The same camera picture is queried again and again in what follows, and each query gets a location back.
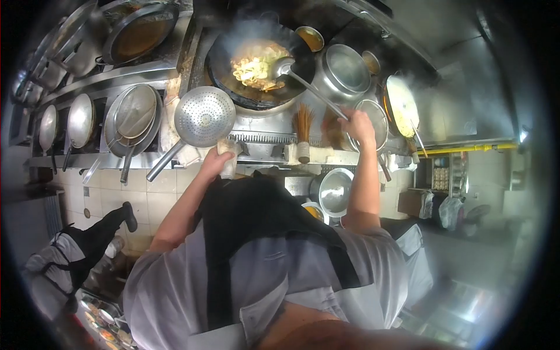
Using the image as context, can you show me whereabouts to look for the person's right fingers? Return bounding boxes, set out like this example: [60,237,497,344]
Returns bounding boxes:
[337,109,360,137]

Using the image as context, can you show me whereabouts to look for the white bowl with orange sauce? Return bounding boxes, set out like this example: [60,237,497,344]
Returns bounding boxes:
[301,201,330,225]

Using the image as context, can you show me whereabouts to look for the steel spatula handle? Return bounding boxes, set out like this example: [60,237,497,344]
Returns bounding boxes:
[409,119,429,159]

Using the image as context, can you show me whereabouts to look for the black wok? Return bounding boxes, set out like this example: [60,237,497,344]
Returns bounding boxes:
[205,19,317,111]

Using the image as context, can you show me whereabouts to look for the large steel pot with lid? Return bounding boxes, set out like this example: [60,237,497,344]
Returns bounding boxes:
[43,0,111,78]

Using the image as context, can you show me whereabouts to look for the perforated steel skimmer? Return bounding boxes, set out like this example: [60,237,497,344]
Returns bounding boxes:
[146,86,237,183]

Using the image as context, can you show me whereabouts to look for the person's right hand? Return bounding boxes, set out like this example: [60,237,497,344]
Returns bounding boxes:
[337,108,378,152]

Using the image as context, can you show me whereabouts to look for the person's body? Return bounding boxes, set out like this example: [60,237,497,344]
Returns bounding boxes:
[122,170,410,350]

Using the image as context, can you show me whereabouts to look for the hanging steel ladle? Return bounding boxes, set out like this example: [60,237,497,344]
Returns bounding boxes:
[62,93,97,173]
[38,104,60,175]

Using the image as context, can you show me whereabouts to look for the white cloth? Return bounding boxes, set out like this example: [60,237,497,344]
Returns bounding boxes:
[217,139,241,180]

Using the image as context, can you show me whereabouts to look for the empty steel pot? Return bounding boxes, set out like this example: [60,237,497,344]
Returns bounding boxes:
[309,167,355,218]

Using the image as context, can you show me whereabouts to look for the wok with pale noodles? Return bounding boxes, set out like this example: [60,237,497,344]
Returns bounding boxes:
[383,74,421,139]

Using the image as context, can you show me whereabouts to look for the plastic bags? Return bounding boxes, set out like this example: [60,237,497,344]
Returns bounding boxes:
[419,190,465,231]

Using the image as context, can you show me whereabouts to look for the stir-fried noodles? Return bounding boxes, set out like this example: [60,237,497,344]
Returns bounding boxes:
[230,41,292,93]

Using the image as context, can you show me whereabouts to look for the person's left hand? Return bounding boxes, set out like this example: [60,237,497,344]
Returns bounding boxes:
[198,146,237,183]

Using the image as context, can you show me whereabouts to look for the stack of hanging steel strainers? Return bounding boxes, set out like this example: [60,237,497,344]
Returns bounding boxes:
[103,83,164,185]

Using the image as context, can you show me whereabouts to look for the small steel bowl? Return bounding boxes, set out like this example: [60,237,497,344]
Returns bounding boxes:
[361,50,382,75]

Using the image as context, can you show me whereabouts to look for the steel bowl with orange sauce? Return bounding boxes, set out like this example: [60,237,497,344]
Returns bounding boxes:
[294,25,325,53]

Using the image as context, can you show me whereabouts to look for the steel shelf with containers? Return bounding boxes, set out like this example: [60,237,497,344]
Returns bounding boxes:
[413,153,469,198]

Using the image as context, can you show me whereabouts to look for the large pan with brown sauce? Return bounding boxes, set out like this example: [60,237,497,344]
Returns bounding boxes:
[101,2,180,67]

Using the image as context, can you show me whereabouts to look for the long steel ladle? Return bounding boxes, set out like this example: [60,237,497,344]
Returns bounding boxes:
[270,56,351,122]

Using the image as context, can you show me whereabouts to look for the round wire strainer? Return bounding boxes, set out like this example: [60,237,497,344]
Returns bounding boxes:
[341,99,393,183]

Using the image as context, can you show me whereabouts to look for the dark bamboo wok brush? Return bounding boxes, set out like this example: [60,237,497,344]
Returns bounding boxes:
[321,107,347,150]

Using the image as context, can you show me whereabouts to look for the tray of small dishes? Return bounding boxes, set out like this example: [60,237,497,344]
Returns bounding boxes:
[73,292,137,350]

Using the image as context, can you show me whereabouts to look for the person's left fingers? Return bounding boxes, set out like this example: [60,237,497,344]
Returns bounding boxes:
[212,148,237,176]

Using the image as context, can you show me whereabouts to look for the yellow gas pipe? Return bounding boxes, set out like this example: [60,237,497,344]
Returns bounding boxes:
[416,142,519,157]

